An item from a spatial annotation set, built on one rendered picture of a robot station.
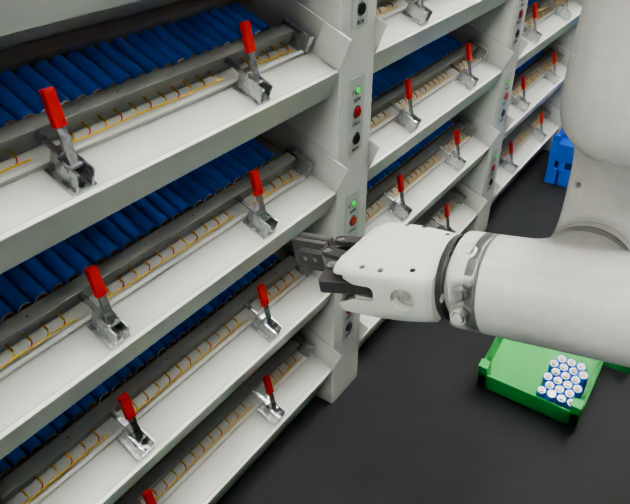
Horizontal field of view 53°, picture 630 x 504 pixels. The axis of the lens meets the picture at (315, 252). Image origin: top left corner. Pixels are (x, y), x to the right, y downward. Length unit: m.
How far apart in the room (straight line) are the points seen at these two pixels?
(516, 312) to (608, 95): 0.17
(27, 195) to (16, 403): 0.21
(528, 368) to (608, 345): 0.91
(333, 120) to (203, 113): 0.26
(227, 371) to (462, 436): 0.52
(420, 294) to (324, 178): 0.50
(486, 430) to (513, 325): 0.80
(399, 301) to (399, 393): 0.79
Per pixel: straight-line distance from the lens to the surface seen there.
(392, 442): 1.24
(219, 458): 1.09
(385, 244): 0.57
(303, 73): 0.88
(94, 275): 0.70
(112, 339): 0.73
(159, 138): 0.70
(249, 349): 0.98
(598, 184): 0.56
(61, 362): 0.72
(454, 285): 0.52
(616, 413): 1.41
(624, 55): 0.41
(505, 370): 1.39
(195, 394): 0.92
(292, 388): 1.18
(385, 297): 0.54
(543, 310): 0.49
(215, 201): 0.87
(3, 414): 0.70
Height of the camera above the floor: 0.96
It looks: 35 degrees down
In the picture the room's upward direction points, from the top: straight up
